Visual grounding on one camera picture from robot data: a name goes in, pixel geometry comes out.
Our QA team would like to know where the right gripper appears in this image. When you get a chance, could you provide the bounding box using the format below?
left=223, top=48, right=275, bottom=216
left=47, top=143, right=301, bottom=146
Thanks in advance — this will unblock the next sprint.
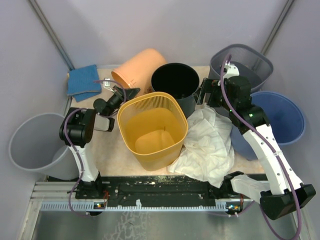
left=192, top=77, right=236, bottom=113

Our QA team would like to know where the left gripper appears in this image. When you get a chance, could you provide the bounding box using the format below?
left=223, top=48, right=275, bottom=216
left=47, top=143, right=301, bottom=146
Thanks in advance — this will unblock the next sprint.
left=107, top=85, right=141, bottom=117

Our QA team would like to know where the peach plastic bucket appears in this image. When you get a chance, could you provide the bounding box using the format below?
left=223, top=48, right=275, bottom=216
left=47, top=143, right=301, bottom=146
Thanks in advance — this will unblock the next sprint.
left=111, top=48, right=167, bottom=97

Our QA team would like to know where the black round bin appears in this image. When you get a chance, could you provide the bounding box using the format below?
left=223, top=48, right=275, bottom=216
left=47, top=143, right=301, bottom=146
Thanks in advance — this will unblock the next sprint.
left=151, top=63, right=200, bottom=118

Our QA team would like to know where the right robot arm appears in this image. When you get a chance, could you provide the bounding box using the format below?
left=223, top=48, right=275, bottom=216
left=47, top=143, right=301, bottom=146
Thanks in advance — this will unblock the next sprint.
left=197, top=76, right=316, bottom=220

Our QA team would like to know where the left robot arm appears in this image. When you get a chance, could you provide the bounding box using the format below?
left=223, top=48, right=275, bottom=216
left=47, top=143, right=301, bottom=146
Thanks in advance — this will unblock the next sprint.
left=59, top=86, right=141, bottom=199

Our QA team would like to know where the yellow slotted plastic basket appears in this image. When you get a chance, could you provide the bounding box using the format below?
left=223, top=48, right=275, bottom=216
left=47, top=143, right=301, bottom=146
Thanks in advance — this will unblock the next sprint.
left=117, top=92, right=188, bottom=171

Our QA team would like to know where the blue folded cloth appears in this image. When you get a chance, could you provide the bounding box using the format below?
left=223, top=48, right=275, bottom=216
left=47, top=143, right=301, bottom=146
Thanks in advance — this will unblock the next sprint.
left=67, top=64, right=102, bottom=102

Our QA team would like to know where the white crumpled cloth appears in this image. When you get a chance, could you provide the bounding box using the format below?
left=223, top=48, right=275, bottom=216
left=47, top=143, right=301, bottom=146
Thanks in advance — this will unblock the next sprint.
left=167, top=106, right=235, bottom=188

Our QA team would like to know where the grey mesh bin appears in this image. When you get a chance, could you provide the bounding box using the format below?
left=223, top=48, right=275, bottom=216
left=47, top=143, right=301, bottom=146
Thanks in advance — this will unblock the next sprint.
left=208, top=43, right=274, bottom=93

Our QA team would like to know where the blue round bin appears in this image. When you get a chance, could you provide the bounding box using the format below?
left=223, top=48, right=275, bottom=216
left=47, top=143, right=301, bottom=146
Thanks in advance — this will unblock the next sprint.
left=230, top=91, right=306, bottom=161

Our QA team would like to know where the grey round bin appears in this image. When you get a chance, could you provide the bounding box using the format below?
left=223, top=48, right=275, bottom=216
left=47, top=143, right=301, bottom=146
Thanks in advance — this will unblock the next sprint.
left=8, top=113, right=79, bottom=181

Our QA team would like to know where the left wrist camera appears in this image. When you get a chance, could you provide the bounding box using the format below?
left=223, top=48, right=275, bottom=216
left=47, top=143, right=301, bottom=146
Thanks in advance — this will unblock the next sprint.
left=101, top=78, right=112, bottom=91

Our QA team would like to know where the black mounting rail base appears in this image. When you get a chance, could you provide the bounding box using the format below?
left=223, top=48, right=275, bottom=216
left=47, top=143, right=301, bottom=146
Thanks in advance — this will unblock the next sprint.
left=75, top=175, right=239, bottom=208

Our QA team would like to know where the aluminium frame rail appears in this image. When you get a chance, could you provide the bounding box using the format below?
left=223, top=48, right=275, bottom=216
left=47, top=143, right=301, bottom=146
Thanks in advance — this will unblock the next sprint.
left=30, top=181, right=75, bottom=201

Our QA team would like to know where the grey slotted cable duct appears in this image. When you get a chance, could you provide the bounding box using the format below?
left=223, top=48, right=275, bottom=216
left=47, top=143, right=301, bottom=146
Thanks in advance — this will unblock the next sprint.
left=39, top=198, right=240, bottom=212

